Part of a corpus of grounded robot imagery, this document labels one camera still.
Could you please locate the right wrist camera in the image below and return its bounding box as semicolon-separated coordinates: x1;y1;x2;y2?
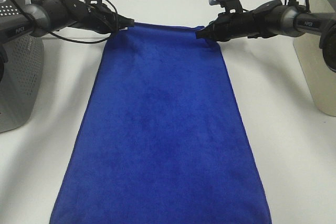
208;0;244;14

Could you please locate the beige plastic bin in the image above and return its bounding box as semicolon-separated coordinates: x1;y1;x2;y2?
293;0;335;116

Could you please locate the blue microfibre towel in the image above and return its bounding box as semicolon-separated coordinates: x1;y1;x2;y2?
50;23;271;223

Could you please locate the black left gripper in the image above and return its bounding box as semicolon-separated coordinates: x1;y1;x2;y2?
62;0;135;34

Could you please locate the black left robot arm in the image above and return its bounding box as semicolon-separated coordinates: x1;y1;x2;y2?
1;0;135;78

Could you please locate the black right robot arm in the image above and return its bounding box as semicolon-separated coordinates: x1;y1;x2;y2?
196;0;335;72

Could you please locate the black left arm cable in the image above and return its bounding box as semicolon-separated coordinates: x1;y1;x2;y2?
39;0;116;44

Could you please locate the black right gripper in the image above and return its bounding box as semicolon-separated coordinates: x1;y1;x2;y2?
195;11;261;42

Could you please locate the grey perforated plastic basket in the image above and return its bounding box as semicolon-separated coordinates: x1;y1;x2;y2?
1;0;44;132

